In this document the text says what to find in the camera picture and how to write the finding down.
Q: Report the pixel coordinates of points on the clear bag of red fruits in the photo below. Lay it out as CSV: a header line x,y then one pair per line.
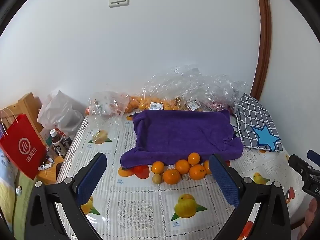
x,y
207,85

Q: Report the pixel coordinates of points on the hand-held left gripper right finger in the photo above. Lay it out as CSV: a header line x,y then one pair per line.
x,y
225,180

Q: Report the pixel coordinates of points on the wooden chair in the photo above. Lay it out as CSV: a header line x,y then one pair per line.
x,y
27,102

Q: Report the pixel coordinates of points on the brown wooden door frame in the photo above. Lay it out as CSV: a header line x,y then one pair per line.
x,y
265,42

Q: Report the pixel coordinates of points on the dark drink bottle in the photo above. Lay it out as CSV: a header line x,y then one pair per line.
x,y
59,143

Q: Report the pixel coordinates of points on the clear bag of longans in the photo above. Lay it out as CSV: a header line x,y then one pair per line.
x,y
192,105

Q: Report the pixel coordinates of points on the fruit printed tablecloth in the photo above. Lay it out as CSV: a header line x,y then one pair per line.
x,y
140,205

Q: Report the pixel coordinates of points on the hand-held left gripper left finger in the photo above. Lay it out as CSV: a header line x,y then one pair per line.
x,y
91,177

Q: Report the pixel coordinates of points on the crumpled clear plastic bag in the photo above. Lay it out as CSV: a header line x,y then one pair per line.
x,y
107,105

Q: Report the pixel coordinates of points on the wooden stool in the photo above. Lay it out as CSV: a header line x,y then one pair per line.
x,y
50,172

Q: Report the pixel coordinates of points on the purple towel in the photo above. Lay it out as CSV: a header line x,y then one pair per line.
x,y
180,130

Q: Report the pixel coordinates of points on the brown longan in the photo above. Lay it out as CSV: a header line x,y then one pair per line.
x,y
157,179

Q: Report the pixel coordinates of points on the red paper bag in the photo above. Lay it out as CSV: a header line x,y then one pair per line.
x,y
22,147

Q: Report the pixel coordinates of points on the grey checked cloth blue star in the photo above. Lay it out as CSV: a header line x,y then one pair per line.
x,y
260,125

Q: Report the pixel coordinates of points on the flat clear plastic bag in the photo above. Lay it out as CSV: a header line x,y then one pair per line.
x,y
100,123

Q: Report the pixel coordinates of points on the green yellow blanket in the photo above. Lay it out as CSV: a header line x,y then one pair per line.
x,y
7,192

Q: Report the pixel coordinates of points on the orange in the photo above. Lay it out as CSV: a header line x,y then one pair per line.
x,y
197,172
182,166
193,158
206,167
171,176
158,167

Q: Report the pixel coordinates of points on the white plastic bag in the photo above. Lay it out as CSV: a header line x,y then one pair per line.
x,y
60,110

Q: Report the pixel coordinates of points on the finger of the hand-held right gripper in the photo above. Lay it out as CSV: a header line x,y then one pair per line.
x,y
314,154
300,165

